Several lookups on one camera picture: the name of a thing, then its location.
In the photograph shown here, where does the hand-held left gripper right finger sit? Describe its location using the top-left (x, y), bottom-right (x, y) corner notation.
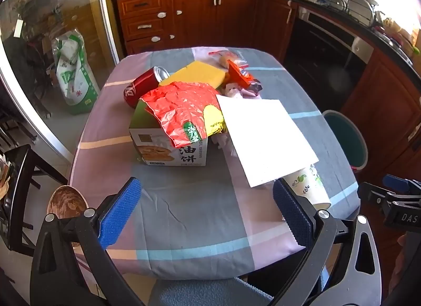
top-left (270, 178), bottom-right (382, 306)

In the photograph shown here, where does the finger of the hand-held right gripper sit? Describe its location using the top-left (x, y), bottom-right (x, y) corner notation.
top-left (357, 181), bottom-right (400, 213)
top-left (382, 174), bottom-right (421, 195)

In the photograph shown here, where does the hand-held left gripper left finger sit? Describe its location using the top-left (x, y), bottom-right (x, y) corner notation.
top-left (29, 177), bottom-right (145, 306)

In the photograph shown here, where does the leaf print paper cup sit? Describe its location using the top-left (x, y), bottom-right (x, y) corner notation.
top-left (283, 164), bottom-right (331, 210)

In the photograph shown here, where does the teal bin with grey rim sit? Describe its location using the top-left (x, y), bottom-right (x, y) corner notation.
top-left (322, 110), bottom-right (367, 172)

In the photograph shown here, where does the green white cardboard food box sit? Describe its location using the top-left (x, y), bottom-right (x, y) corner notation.
top-left (129, 99), bottom-right (208, 167)

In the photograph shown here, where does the white paper sheet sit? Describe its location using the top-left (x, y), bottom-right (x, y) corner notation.
top-left (215, 95), bottom-right (319, 189)

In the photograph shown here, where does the red plastic bag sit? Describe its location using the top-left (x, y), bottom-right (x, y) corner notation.
top-left (140, 82), bottom-right (228, 149)

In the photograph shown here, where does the small white tissue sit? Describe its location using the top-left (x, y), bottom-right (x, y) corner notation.
top-left (221, 83), bottom-right (244, 99)

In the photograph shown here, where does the orange snack packet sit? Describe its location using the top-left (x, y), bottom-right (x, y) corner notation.
top-left (227, 60), bottom-right (263, 96)

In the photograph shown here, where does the yellow green sponge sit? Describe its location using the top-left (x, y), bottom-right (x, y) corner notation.
top-left (159, 60), bottom-right (227, 90)

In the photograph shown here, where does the person's right hand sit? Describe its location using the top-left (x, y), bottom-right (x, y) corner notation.
top-left (391, 234), bottom-right (409, 292)

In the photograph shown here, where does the round wooden stool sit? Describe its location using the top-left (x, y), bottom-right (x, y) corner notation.
top-left (46, 185), bottom-right (89, 247)

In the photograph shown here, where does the wooden panelled cabinet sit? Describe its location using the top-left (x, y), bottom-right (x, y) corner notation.
top-left (339, 48), bottom-right (421, 178)

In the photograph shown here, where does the plaid tablecloth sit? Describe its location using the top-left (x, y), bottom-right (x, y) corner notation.
top-left (68, 46), bottom-right (360, 280)

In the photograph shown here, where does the dark wooden chair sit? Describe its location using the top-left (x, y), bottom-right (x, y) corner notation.
top-left (0, 144), bottom-right (68, 257)

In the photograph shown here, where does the grey chair cushion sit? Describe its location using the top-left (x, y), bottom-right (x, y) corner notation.
top-left (148, 276), bottom-right (273, 306)

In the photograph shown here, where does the red soda can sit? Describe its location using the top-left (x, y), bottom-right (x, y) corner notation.
top-left (123, 66), bottom-right (170, 109)

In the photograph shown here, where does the green white plastic bag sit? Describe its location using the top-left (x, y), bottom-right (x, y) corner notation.
top-left (51, 30), bottom-right (101, 116)

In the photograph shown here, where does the black built-in oven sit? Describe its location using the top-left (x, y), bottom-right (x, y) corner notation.
top-left (284, 7), bottom-right (375, 113)

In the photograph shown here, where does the black countertop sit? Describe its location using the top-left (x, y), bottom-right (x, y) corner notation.
top-left (112, 0), bottom-right (421, 75)

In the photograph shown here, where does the clear bread bag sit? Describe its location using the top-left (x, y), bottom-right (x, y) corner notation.
top-left (208, 49), bottom-right (247, 69)

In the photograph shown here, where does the glass sliding door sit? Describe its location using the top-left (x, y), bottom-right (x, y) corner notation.
top-left (0, 0), bottom-right (121, 162)

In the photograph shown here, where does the wooden cabinet with drawers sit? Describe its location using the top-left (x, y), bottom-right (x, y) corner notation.
top-left (112, 0), bottom-right (298, 63)

